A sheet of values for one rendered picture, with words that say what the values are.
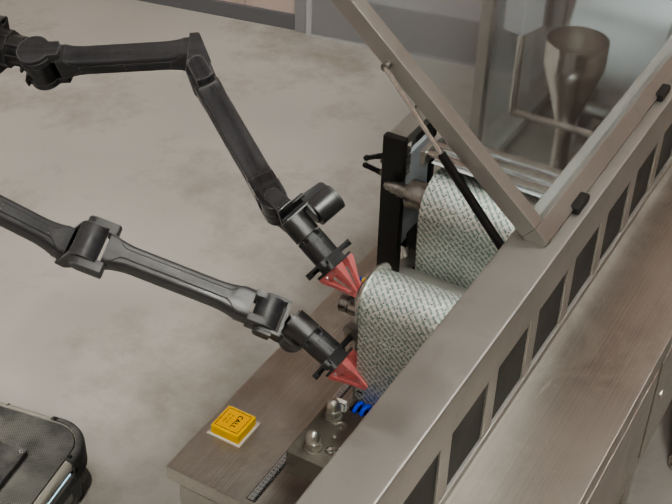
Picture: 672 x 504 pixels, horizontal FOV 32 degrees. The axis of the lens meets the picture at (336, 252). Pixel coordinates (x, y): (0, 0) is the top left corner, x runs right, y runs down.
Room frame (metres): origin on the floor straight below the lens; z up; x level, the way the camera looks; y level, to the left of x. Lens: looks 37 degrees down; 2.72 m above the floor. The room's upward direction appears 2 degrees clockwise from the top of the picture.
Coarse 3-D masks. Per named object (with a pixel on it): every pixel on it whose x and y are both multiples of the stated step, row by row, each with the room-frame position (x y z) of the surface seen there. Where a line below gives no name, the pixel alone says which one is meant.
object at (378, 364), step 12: (360, 336) 1.74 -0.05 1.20; (360, 348) 1.74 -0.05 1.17; (372, 348) 1.72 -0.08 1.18; (384, 348) 1.71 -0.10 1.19; (360, 360) 1.74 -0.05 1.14; (372, 360) 1.72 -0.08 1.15; (384, 360) 1.71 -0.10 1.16; (396, 360) 1.70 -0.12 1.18; (408, 360) 1.69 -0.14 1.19; (360, 372) 1.74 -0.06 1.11; (372, 372) 1.72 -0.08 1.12; (384, 372) 1.71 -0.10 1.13; (396, 372) 1.70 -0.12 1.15; (372, 384) 1.72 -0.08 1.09; (384, 384) 1.71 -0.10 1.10; (360, 396) 1.74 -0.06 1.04; (372, 396) 1.72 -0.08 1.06
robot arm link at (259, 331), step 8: (280, 296) 1.84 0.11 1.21; (288, 304) 1.83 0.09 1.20; (280, 320) 1.82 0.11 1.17; (256, 328) 1.78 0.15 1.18; (264, 328) 1.78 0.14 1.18; (280, 328) 1.78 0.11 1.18; (264, 336) 1.77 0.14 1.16; (272, 336) 1.78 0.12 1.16; (280, 336) 1.82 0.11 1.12; (280, 344) 1.84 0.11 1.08; (288, 344) 1.81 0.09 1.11; (296, 344) 1.81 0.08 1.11
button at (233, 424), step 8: (232, 408) 1.81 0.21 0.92; (224, 416) 1.79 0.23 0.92; (232, 416) 1.79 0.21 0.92; (240, 416) 1.79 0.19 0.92; (248, 416) 1.79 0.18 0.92; (216, 424) 1.76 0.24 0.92; (224, 424) 1.76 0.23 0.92; (232, 424) 1.76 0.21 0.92; (240, 424) 1.76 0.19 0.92; (248, 424) 1.76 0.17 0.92; (216, 432) 1.75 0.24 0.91; (224, 432) 1.74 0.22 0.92; (232, 432) 1.74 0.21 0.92; (240, 432) 1.74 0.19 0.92; (248, 432) 1.76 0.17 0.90; (232, 440) 1.73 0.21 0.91; (240, 440) 1.73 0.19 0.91
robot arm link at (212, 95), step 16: (192, 64) 2.25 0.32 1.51; (208, 80) 2.22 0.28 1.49; (208, 96) 2.20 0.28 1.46; (224, 96) 2.20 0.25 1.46; (208, 112) 2.18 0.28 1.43; (224, 112) 2.16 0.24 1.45; (224, 128) 2.12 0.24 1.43; (240, 128) 2.12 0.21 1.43; (240, 144) 2.08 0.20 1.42; (256, 144) 2.09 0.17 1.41; (240, 160) 2.05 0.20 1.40; (256, 160) 2.04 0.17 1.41; (256, 176) 2.00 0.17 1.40; (272, 176) 1.99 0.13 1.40; (256, 192) 1.96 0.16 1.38; (272, 208) 1.92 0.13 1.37; (272, 224) 1.95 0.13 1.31
